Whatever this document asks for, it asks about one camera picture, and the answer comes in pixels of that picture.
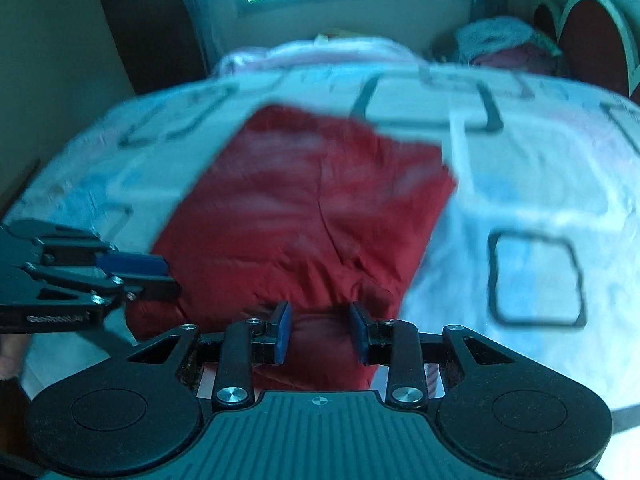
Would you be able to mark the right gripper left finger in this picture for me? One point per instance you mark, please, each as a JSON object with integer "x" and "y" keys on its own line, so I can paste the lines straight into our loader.
{"x": 245, "y": 344}

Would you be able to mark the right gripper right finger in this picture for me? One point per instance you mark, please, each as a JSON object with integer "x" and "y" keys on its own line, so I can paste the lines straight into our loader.
{"x": 396, "y": 345}

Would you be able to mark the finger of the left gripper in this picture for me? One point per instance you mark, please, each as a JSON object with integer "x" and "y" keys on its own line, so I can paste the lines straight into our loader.
{"x": 151, "y": 287}
{"x": 118, "y": 263}

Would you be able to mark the red quilted down jacket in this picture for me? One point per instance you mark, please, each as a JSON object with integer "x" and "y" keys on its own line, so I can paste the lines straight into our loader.
{"x": 314, "y": 210}

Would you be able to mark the person's left hand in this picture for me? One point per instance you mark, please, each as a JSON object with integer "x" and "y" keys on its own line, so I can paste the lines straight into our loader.
{"x": 13, "y": 351}

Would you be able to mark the patterned white bed quilt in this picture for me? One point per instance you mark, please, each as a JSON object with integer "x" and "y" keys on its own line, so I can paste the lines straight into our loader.
{"x": 538, "y": 249}

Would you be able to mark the dark wooden wardrobe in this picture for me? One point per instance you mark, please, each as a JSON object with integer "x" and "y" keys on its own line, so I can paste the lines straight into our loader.
{"x": 156, "y": 42}

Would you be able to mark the pink folded blanket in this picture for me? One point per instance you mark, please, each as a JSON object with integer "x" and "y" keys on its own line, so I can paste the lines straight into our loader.
{"x": 320, "y": 51}

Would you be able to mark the grey and red pillows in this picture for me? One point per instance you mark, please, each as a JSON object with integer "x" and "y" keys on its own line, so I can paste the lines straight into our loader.
{"x": 506, "y": 43}

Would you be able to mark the red scalloped headboard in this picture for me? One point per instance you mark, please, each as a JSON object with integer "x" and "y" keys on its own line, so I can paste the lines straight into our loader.
{"x": 597, "y": 43}

